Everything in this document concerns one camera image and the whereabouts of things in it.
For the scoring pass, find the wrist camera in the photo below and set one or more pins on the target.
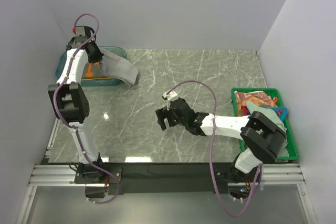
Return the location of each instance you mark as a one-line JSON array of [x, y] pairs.
[[170, 96], [82, 31]]

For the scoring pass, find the aluminium rail frame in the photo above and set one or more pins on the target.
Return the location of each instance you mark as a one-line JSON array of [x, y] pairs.
[[62, 175]]

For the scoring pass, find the red and blue cloth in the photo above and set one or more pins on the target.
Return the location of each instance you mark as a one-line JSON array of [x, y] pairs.
[[280, 111]]

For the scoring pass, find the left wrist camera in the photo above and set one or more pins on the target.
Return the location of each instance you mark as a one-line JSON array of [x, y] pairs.
[[82, 31]]

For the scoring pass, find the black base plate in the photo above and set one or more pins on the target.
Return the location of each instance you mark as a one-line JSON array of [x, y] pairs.
[[140, 178]]

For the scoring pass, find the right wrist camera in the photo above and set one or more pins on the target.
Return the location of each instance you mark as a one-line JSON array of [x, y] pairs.
[[170, 96]]

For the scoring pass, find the teal transparent plastic bin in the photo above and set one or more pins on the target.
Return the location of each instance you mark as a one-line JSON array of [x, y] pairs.
[[94, 83]]

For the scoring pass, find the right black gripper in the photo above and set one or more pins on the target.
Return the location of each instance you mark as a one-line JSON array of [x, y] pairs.
[[163, 114]]

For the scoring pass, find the orange and grey towel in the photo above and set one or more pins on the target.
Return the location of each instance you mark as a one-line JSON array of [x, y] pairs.
[[92, 71]]

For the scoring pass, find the brown patterned towel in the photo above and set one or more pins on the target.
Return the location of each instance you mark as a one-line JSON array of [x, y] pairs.
[[259, 98]]

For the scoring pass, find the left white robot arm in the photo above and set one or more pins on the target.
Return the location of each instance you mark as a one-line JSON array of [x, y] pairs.
[[71, 105]]

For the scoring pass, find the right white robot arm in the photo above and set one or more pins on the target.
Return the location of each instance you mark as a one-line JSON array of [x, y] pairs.
[[263, 137]]

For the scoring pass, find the pale green towel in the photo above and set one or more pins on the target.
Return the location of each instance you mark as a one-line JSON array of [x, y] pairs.
[[268, 112]]

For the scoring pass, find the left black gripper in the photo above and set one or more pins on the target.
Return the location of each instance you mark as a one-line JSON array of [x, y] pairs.
[[99, 54]]

